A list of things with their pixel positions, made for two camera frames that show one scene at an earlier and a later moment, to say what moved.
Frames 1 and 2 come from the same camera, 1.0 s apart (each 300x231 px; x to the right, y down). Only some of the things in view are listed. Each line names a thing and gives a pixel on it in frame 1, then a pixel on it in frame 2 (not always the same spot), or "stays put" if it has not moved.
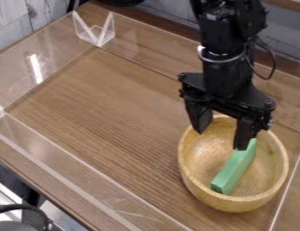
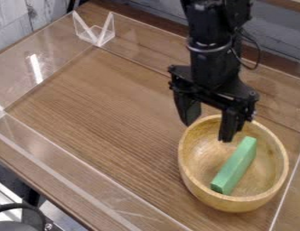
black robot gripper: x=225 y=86 to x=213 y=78
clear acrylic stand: x=96 y=34 stays put
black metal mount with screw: x=39 y=221 stays put
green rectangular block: x=239 y=164 stays put
